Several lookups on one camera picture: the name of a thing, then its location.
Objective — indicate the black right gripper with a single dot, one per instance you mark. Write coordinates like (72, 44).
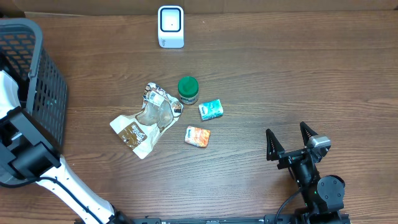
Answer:
(275, 150)

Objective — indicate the teal tissue pack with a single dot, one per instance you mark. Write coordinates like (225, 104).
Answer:
(210, 110)

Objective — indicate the grey plastic basket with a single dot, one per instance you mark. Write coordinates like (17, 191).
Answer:
(22, 43)

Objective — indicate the orange tissue pack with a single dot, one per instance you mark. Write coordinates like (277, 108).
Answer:
(197, 136)

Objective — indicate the green lidded jar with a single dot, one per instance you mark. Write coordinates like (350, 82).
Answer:
(188, 89)

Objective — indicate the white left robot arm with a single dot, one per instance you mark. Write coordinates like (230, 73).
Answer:
(46, 174)

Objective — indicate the brown white snack bag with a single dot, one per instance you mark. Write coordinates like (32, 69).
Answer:
(142, 130)

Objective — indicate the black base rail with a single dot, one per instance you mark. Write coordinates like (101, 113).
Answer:
(242, 220)

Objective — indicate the white barcode scanner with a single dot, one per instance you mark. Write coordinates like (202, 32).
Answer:
(170, 27)

